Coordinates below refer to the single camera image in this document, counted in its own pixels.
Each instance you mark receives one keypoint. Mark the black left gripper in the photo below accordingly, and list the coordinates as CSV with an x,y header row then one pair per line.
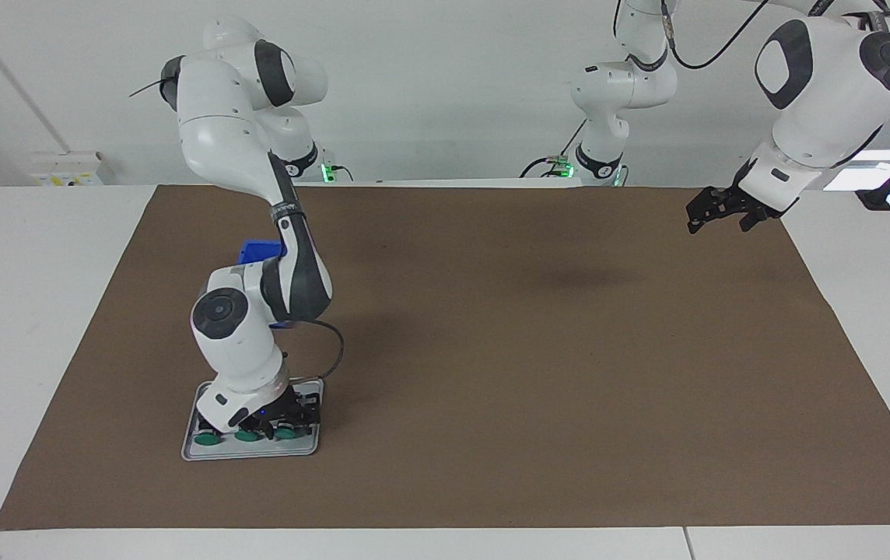
x,y
748,204

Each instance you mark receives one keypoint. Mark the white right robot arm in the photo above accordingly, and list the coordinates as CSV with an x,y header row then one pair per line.
x,y
227,124

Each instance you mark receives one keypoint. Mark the green push button switch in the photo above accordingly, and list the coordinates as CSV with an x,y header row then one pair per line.
x,y
208,439
247,436
287,433

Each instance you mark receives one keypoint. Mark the green lit base connector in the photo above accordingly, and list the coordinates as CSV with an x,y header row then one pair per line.
x,y
327,173
562,167

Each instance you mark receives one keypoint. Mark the blue plastic storage bin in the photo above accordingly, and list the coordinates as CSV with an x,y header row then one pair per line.
x,y
258,250

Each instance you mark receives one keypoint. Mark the white wall socket box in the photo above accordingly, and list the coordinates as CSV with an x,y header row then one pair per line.
x,y
71,167

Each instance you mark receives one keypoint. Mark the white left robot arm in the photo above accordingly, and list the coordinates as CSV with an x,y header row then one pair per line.
x,y
826,93

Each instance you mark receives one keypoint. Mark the brown table mat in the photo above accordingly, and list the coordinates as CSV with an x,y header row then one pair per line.
x,y
530,389

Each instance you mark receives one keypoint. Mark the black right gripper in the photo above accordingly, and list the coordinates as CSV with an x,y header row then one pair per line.
x,y
285,406

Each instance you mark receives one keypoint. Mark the silver metal tray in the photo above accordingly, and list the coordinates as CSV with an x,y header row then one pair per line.
x,y
258,451

